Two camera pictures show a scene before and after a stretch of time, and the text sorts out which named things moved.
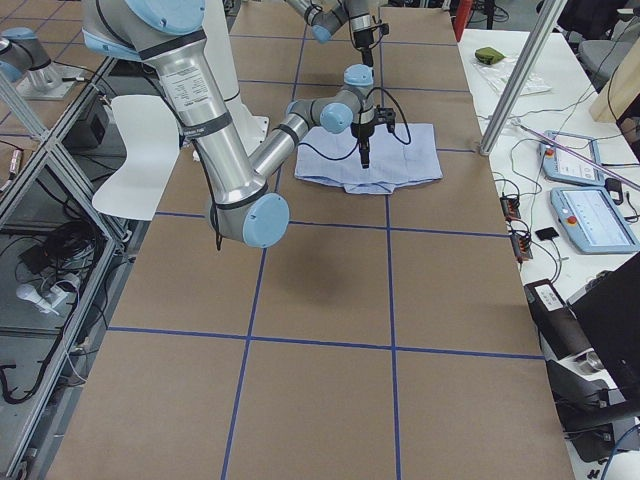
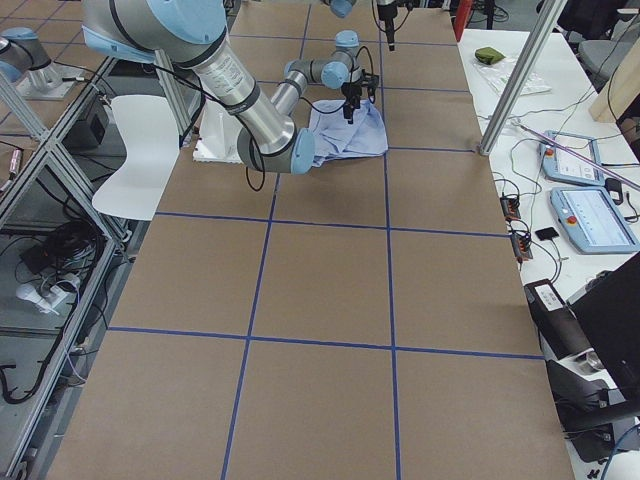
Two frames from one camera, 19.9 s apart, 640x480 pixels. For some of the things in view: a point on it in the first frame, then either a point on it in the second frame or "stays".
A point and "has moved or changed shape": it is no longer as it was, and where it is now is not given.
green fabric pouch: x=488 y=55 stays
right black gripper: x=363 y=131 → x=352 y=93
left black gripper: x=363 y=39 → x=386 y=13
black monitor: x=608 y=312 stays
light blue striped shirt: x=409 y=153 has moved or changed shape
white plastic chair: x=137 y=189 stays
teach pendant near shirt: x=563 y=166 stays
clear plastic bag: x=498 y=74 stays
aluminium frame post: x=548 y=17 stays
